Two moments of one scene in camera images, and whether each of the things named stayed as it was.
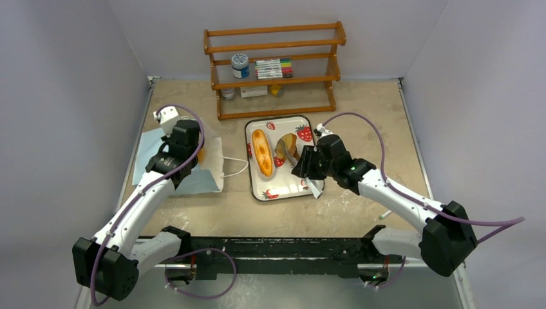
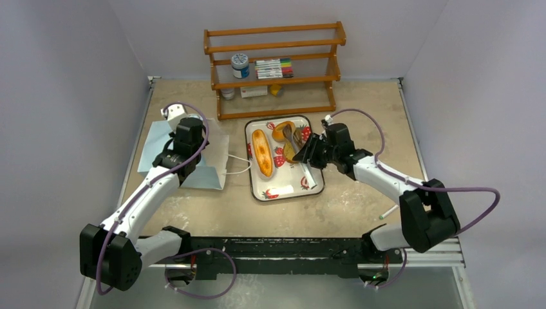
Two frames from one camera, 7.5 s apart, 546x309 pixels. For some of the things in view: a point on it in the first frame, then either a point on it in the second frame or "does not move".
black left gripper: (167, 140) does not move
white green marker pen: (385, 214) does not move
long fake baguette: (263, 151) does not move
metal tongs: (317, 191) → (296, 139)
